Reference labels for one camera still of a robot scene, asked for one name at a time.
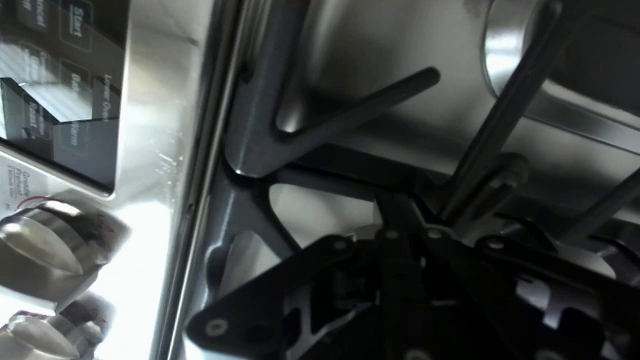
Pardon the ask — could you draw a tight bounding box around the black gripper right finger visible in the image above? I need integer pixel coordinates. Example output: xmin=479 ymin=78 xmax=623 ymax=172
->
xmin=406 ymin=195 xmax=640 ymax=360

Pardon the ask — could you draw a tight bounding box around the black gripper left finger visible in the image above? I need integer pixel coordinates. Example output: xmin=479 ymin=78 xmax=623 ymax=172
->
xmin=183 ymin=193 xmax=408 ymax=360

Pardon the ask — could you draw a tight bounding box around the black cast iron stove grate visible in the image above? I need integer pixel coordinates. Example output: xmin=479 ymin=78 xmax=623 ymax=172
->
xmin=186 ymin=0 xmax=640 ymax=360

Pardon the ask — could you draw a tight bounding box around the steel stove knob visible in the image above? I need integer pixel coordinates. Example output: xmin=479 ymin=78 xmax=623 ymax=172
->
xmin=0 ymin=291 xmax=115 ymax=360
xmin=0 ymin=198 xmax=134 ymax=305

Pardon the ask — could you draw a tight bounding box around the stainless steel gas range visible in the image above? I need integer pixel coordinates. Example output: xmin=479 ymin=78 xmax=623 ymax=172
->
xmin=0 ymin=0 xmax=640 ymax=360

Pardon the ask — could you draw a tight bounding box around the stainless steel pot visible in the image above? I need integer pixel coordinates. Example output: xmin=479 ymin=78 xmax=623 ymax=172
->
xmin=482 ymin=0 xmax=640 ymax=157

